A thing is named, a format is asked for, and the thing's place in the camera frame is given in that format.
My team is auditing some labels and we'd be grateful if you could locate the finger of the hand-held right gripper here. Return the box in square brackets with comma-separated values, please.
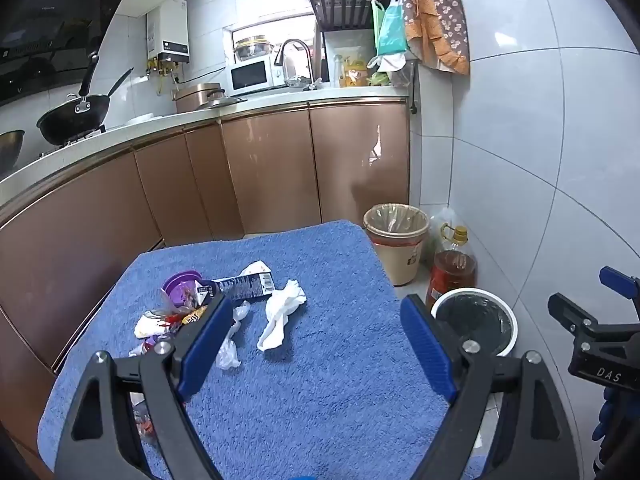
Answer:
[599, 266, 640, 311]
[547, 292, 603, 336]

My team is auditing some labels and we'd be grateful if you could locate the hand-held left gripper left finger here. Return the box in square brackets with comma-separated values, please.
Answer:
[55, 294, 236, 480]

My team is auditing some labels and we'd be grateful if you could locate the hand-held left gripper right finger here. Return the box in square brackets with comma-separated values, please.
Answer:
[400, 294, 583, 480]

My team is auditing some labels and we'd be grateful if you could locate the clear plastic bag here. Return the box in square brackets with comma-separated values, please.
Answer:
[215, 301, 251, 371]

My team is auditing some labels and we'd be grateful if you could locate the purple plastic bag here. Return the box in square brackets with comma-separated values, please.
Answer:
[129, 337, 173, 358]

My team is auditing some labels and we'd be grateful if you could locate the blue and white drink carton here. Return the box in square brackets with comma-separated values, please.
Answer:
[192, 260, 277, 306]

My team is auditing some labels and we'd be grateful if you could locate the person's right hand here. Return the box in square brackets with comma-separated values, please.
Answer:
[592, 385, 625, 480]

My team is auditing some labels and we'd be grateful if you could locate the red and gold snack wrapper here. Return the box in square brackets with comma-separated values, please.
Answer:
[150, 285, 208, 331]

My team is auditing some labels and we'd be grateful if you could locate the white bin with black liner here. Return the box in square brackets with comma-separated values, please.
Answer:
[430, 287, 518, 358]

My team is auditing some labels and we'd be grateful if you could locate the folded white paper napkin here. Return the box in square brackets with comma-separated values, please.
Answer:
[133, 310, 168, 339]

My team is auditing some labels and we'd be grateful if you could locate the purple plastic cup lid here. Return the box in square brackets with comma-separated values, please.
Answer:
[161, 270, 203, 308]

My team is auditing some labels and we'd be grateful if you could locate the cooking oil bottle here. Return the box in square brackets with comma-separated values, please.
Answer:
[425, 225, 478, 311]

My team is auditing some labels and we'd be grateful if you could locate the beige bin with clear liner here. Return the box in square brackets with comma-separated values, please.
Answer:
[363, 203, 431, 287]

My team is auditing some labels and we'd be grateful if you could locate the crumpled white tissue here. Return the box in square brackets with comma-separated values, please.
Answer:
[256, 280, 307, 352]

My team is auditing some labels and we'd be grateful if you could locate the blue terry towel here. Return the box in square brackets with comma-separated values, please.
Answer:
[37, 219, 488, 480]

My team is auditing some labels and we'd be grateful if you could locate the brown kitchen cabinet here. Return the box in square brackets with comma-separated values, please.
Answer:
[0, 100, 413, 466]

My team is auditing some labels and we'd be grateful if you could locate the metal pot lid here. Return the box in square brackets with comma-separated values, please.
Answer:
[207, 92, 248, 109]

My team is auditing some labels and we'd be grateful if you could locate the brown rice cooker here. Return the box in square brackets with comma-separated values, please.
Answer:
[173, 83, 228, 113]

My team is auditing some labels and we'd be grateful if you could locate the black wok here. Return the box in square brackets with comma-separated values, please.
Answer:
[36, 67, 135, 145]

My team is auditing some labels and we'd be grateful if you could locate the dark metal wok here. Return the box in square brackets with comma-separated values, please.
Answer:
[0, 130, 26, 173]

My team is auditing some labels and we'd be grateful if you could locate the white microwave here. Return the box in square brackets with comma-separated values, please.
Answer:
[227, 55, 286, 96]

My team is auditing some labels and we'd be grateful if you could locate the glass bowl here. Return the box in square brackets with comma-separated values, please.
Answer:
[234, 36, 275, 61]

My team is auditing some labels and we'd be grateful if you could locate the teal plastic bag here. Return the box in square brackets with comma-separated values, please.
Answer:
[370, 0, 408, 58]

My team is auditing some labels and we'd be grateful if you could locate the curved metal faucet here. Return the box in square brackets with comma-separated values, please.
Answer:
[273, 39, 316, 86]

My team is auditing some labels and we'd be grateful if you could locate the floral orange apron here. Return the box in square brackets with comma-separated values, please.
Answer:
[400, 0, 471, 76]

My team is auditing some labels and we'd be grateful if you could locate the white water heater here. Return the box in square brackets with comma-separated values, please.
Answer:
[146, 0, 192, 64]

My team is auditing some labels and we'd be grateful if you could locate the black metal rack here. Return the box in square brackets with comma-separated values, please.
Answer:
[306, 0, 401, 31]

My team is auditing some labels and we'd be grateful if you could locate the black range hood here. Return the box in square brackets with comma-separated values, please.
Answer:
[0, 0, 136, 106]

